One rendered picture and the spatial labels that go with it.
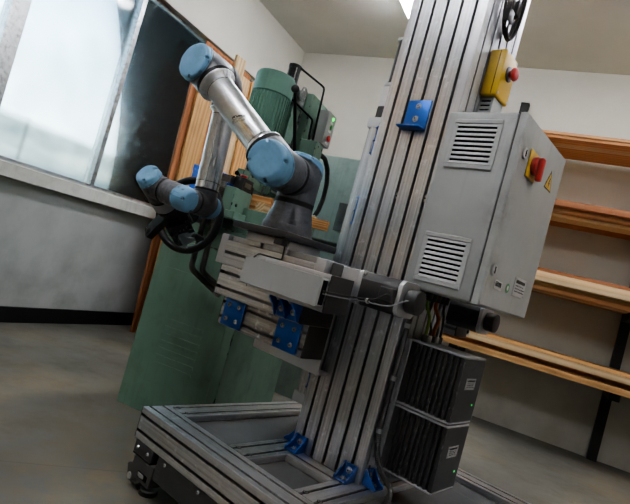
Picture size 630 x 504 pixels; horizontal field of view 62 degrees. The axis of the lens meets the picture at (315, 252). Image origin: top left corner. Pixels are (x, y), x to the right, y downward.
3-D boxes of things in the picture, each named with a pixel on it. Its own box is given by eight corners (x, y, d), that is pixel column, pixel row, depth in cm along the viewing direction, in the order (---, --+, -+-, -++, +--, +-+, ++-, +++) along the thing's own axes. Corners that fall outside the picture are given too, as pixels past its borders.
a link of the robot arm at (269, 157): (318, 175, 144) (224, 54, 164) (293, 159, 131) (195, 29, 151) (287, 204, 147) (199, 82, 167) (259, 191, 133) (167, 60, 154)
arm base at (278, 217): (320, 243, 153) (329, 211, 154) (286, 232, 142) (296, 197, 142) (284, 235, 163) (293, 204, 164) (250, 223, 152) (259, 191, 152)
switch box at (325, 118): (310, 141, 247) (319, 109, 248) (317, 147, 256) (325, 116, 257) (321, 143, 245) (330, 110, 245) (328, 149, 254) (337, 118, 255)
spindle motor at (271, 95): (230, 134, 221) (250, 64, 222) (249, 147, 237) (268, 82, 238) (266, 141, 214) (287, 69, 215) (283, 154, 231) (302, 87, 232)
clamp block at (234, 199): (198, 202, 201) (205, 180, 202) (216, 209, 214) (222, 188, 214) (230, 210, 196) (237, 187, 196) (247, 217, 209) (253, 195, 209)
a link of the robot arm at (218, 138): (229, 77, 176) (197, 218, 174) (210, 62, 166) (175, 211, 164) (258, 78, 171) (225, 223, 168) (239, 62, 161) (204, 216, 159)
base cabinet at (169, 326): (114, 400, 214) (161, 234, 216) (192, 384, 268) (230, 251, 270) (203, 440, 198) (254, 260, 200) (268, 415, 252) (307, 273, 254)
